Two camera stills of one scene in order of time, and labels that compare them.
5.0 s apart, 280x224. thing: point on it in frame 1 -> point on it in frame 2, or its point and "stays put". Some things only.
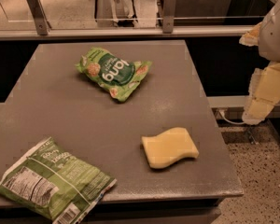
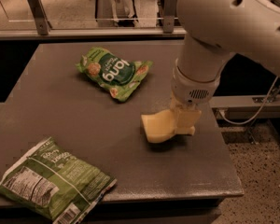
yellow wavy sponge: (165, 148) -> (160, 125)
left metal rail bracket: (41, 21) stays put
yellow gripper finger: (266, 88) -> (187, 94)
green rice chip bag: (119, 77) stays put
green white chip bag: (55, 183) stays put
